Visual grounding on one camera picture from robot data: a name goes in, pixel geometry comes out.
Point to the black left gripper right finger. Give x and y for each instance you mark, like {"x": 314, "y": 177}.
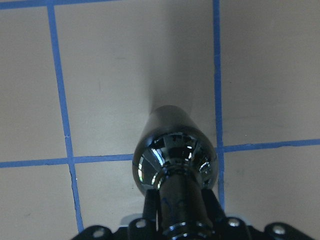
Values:
{"x": 213, "y": 208}

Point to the dark glass wine bottle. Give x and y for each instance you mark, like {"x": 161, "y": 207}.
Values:
{"x": 175, "y": 157}

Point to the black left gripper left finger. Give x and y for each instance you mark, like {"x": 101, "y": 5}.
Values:
{"x": 151, "y": 205}

